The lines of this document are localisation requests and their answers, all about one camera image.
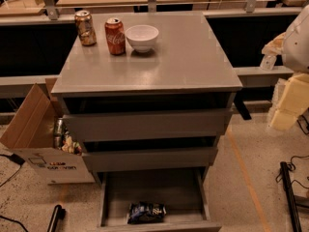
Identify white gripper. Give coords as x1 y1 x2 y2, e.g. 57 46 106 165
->
262 33 309 131

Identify blue chip bag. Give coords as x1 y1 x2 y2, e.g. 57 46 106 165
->
127 202 166 224

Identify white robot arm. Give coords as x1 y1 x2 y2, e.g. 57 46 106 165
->
260 6 309 131

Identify grey top drawer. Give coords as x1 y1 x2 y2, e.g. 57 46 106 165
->
63 109 232 142

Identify grey drawer cabinet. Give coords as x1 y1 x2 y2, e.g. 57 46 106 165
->
50 11 243 232

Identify grey open bottom drawer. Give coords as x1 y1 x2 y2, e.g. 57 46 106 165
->
99 168 221 232

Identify grey middle drawer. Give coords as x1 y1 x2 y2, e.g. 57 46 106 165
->
82 147 218 172

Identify clear sanitizer pump bottle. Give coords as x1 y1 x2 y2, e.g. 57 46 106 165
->
260 55 277 71

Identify black bar right floor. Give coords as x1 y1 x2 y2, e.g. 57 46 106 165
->
280 161 302 232

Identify white bowl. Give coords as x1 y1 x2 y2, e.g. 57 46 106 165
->
125 25 159 53

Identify red cola can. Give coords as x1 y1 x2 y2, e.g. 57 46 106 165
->
104 17 126 55

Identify gold dented soda can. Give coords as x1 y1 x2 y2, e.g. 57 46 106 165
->
74 10 97 46

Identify cans inside cardboard box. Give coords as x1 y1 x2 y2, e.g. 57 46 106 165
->
53 118 82 155

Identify cardboard box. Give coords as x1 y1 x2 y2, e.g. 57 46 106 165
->
0 78 95 184

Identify black object bottom left floor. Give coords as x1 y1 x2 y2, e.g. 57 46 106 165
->
47 205 66 232

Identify black cables right floor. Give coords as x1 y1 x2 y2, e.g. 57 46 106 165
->
274 113 309 191

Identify black power adapter with cable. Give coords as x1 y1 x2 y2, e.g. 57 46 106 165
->
0 154 25 188

